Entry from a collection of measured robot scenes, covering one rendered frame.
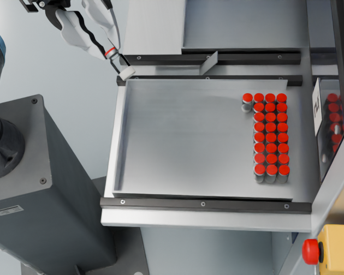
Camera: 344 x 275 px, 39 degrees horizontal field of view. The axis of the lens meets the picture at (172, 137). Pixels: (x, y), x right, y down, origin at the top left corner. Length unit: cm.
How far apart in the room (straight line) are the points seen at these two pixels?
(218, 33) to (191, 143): 29
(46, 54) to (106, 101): 41
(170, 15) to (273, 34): 25
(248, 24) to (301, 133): 30
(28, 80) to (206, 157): 145
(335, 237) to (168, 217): 32
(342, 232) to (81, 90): 160
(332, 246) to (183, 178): 33
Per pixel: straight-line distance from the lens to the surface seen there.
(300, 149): 102
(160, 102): 106
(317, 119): 89
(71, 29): 71
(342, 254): 80
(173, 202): 94
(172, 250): 185
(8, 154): 116
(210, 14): 120
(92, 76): 224
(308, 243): 81
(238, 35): 116
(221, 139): 101
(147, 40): 117
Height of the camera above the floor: 178
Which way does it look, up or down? 62 degrees down
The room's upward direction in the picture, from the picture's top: 12 degrees counter-clockwise
